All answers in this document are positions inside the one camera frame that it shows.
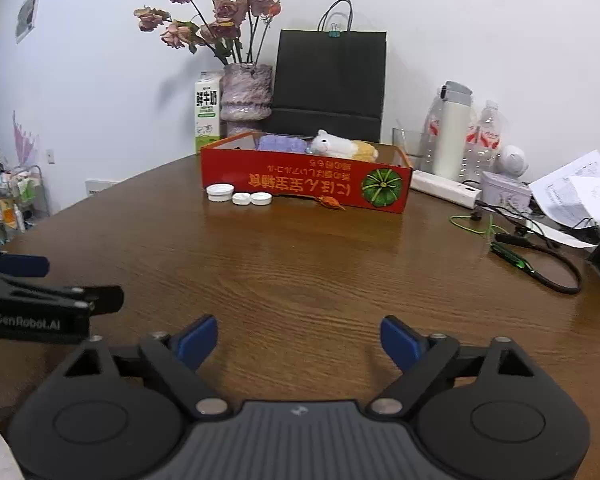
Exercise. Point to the black paper bag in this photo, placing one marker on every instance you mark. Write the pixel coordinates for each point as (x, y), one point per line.
(330, 85)

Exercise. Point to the metal rack with toiletries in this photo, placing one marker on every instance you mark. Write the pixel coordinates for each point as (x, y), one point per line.
(15, 200)

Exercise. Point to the dried pink roses bouquet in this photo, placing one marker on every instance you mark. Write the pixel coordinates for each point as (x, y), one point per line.
(220, 15)

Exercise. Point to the red cardboard box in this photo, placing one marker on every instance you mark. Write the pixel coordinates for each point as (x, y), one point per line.
(290, 180)

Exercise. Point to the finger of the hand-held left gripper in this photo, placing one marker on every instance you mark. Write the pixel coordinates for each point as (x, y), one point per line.
(25, 265)
(105, 299)

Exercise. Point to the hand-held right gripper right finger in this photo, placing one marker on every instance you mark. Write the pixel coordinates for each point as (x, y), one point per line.
(398, 341)

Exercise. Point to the clear drinking glass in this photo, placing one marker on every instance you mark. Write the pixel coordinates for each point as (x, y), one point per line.
(407, 147)

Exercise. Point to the red label water bottle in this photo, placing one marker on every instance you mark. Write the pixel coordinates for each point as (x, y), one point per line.
(432, 125)
(492, 135)
(472, 150)

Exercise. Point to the white wall socket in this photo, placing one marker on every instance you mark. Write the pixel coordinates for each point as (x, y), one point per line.
(50, 156)

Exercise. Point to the purple flower wall sticker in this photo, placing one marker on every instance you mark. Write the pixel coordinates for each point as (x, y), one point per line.
(25, 140)

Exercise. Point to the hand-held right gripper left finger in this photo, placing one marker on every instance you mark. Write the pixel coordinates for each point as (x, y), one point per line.
(200, 341)

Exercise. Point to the white yellow plush toy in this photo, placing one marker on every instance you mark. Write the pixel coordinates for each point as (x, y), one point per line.
(332, 145)

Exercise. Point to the white round camera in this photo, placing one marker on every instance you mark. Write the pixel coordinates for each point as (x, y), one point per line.
(513, 160)

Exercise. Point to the white green milk carton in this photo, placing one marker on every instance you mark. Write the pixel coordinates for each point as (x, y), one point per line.
(207, 115)

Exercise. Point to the white thermos bottle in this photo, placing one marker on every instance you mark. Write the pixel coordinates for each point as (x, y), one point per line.
(452, 135)

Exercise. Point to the framed wall picture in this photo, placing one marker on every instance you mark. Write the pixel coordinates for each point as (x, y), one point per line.
(28, 12)

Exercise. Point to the white round jar lid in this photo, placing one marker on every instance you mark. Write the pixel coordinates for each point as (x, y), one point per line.
(220, 192)

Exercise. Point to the purple textured vase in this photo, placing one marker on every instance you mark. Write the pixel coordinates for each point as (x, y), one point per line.
(246, 97)

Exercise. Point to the wooden desktop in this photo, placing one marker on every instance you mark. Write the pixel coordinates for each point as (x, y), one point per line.
(300, 270)

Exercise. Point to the white power strip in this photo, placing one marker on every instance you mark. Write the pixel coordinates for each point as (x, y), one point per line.
(442, 187)

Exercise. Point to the purple cloth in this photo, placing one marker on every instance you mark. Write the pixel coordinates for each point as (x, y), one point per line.
(280, 144)

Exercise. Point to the black neckband earphones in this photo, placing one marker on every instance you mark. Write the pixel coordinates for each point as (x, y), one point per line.
(517, 260)

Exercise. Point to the white tissue box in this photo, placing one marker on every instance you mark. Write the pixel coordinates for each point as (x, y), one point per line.
(505, 192)

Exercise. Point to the small orange dried flower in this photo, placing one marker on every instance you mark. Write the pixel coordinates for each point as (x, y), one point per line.
(330, 203)

